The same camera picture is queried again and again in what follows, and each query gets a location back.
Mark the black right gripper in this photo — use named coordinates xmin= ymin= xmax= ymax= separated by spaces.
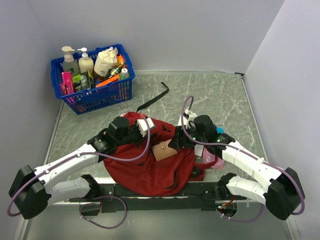
xmin=167 ymin=123 xmax=207 ymax=150

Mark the brown leather wallet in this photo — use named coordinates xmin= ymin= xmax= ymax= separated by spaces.
xmin=151 ymin=140 xmax=178 ymax=162

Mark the red backpack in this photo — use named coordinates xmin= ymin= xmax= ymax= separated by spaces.
xmin=102 ymin=81 xmax=218 ymax=197

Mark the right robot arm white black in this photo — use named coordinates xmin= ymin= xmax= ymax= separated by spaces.
xmin=169 ymin=112 xmax=305 ymax=220

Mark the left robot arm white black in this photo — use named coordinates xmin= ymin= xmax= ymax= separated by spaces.
xmin=7 ymin=116 xmax=155 ymax=220

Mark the beige cloth bag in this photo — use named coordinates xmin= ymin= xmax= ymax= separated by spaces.
xmin=93 ymin=47 xmax=118 ymax=77

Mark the white book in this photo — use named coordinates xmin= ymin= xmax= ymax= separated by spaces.
xmin=177 ymin=110 xmax=197 ymax=129

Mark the pink pencil case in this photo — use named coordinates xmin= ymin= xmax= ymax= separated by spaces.
xmin=201 ymin=126 xmax=225 ymax=171

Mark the blue plastic basket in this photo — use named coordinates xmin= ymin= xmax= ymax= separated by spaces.
xmin=50 ymin=43 xmax=136 ymax=115

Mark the dark green box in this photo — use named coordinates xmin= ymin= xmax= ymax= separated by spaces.
xmin=72 ymin=71 xmax=95 ymax=92

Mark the green glass bottle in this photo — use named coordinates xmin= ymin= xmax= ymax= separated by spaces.
xmin=110 ymin=61 xmax=126 ymax=76

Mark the pink box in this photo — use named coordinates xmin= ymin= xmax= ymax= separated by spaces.
xmin=60 ymin=71 xmax=74 ymax=95

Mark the cream pump bottle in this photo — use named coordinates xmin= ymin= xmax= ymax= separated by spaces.
xmin=77 ymin=47 xmax=94 ymax=74

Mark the grey-green pump bottle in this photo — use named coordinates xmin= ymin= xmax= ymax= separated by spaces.
xmin=61 ymin=46 xmax=80 ymax=77

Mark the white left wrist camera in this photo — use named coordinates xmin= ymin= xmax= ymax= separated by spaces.
xmin=136 ymin=117 xmax=156 ymax=137

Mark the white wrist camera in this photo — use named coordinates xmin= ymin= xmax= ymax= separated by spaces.
xmin=136 ymin=117 xmax=156 ymax=137
xmin=183 ymin=109 xmax=198 ymax=125

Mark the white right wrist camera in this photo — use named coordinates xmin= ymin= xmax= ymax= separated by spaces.
xmin=183 ymin=109 xmax=198 ymax=125

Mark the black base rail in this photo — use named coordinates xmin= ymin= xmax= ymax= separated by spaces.
xmin=68 ymin=182 xmax=248 ymax=215

